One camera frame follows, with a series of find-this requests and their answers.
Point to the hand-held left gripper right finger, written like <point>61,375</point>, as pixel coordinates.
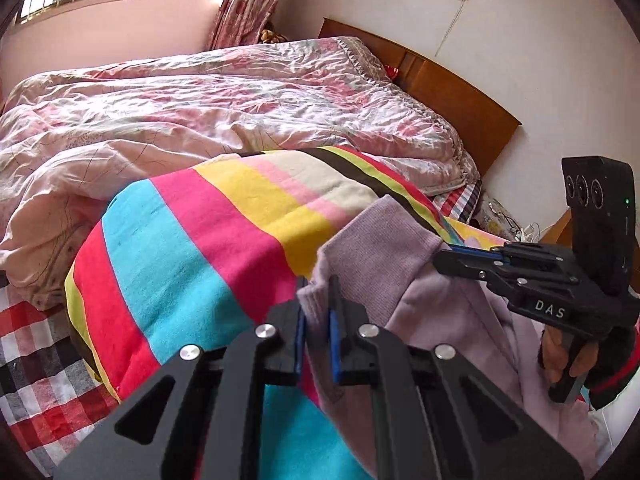
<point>334,350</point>

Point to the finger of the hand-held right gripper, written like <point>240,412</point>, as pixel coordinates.
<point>480,252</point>
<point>465,265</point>

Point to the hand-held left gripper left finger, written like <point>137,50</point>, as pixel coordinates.
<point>300,340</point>

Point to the lilac knit sweater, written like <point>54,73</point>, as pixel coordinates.
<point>380,260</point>

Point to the person's right hand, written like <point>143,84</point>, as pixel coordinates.
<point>554,357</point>

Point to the striped pillow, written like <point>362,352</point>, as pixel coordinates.
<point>457,200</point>

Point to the colourful striped blanket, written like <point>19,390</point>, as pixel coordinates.
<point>200,260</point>

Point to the wooden headboard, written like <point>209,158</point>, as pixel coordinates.
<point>450,100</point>

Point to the white garment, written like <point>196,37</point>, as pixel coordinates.
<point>607,425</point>

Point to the small red ornament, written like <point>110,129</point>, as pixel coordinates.
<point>391,71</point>

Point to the pink floral quilt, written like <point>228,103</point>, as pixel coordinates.
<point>225,100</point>

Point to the red checked bed sheet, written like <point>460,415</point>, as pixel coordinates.
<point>40,360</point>

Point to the brown stuffed toy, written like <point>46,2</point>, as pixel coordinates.
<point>272,36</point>

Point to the pink floral curtain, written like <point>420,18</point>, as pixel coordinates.
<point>245,5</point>

